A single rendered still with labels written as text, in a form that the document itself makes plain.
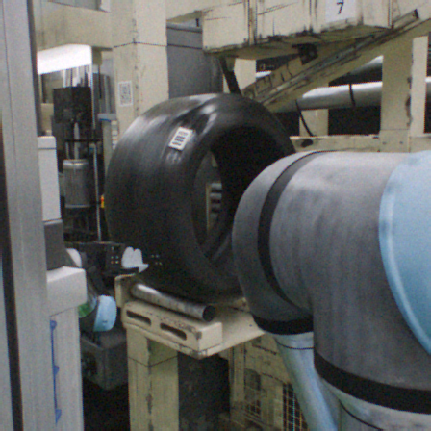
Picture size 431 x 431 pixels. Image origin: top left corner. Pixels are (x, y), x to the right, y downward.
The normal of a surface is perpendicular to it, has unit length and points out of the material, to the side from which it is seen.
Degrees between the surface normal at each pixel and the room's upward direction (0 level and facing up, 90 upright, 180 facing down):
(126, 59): 90
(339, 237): 75
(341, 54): 90
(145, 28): 90
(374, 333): 91
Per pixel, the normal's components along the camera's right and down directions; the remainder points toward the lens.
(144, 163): -0.68, -0.29
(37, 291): 0.83, 0.07
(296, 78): -0.73, 0.11
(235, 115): 0.64, -0.08
